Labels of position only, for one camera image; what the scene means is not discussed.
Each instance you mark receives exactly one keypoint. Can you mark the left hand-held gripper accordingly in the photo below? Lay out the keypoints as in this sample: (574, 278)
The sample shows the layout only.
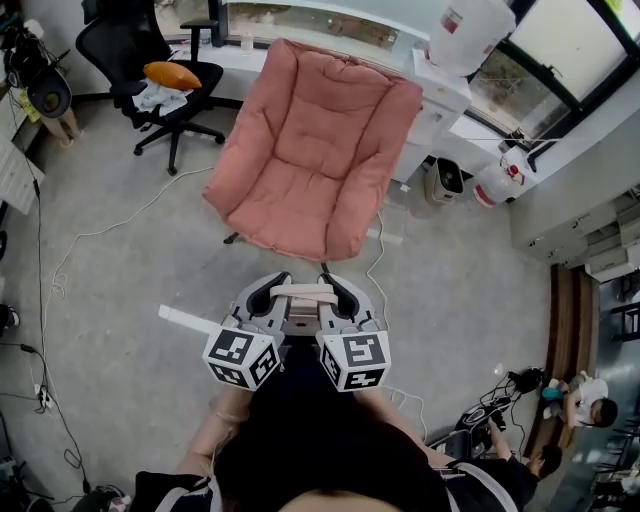
(235, 350)

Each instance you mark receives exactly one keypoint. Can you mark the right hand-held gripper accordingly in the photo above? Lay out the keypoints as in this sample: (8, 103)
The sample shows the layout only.
(357, 357)

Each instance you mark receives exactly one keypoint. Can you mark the pink padded armchair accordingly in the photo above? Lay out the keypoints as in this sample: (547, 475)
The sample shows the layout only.
(320, 150)

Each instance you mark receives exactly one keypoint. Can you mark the person's right forearm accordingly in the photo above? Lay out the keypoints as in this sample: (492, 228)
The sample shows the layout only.
(390, 415)

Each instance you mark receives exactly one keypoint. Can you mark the person's left forearm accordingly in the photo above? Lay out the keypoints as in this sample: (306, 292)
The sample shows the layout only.
(222, 425)

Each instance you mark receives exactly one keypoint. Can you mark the white tape strip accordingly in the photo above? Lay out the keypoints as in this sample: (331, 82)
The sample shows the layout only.
(185, 317)

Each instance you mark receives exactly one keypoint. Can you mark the person's dark dress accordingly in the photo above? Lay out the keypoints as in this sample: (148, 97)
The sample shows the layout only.
(305, 385)

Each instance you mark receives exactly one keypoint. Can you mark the white waste bin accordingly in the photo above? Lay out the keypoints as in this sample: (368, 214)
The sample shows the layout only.
(437, 192)

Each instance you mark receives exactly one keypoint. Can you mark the black white round device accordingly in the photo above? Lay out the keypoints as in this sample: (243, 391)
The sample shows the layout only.
(475, 415)

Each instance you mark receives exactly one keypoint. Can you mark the dark grey oval device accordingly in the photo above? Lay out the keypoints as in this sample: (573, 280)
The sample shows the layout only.
(455, 442)

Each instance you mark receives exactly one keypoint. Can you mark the clear water jug red cap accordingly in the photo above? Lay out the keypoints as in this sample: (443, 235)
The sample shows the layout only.
(492, 185)

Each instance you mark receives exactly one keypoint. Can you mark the wooden floor step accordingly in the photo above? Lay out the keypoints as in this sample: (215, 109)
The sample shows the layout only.
(565, 320)

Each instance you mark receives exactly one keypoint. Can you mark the teal soft object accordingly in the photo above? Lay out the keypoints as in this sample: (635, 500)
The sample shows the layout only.
(554, 392)

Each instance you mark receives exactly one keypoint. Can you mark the person's black jacket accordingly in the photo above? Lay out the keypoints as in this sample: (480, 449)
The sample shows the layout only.
(480, 492)

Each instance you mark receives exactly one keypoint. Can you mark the white water dispenser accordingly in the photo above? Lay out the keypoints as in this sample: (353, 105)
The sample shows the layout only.
(440, 100)

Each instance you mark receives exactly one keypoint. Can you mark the white patterned cloth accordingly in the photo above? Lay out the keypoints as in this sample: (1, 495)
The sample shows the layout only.
(160, 97)

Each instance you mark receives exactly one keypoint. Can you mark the white locker cabinet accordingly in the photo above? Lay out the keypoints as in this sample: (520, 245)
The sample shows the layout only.
(565, 220)

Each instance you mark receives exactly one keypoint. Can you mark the white power strip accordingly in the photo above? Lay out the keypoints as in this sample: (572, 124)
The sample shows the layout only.
(44, 397)

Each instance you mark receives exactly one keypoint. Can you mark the white window ledge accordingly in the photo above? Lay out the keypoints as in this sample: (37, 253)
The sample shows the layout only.
(235, 65)

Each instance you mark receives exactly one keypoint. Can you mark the pink checkered cloth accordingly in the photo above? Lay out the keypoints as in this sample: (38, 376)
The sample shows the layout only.
(117, 502)

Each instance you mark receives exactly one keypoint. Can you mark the orange cushion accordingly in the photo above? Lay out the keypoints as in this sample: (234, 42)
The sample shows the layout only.
(172, 75)

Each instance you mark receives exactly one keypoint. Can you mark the clear plastic bottle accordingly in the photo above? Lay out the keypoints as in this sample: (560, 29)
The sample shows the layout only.
(246, 45)

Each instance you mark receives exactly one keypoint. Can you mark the white drawer unit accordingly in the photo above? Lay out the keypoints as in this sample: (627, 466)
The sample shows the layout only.
(15, 175)

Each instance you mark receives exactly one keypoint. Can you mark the black metal table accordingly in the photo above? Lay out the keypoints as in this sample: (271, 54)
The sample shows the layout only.
(629, 318)

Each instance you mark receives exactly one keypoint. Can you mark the black office chair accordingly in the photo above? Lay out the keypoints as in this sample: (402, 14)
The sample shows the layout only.
(120, 45)

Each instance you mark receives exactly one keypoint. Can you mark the large dispenser water bottle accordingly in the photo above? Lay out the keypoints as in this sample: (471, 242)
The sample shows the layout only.
(470, 35)

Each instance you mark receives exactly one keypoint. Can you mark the yellow patterned cloth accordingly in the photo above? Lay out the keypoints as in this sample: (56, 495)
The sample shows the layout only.
(30, 105)

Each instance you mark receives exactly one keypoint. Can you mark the black framed window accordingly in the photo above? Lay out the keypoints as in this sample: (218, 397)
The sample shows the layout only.
(575, 45)

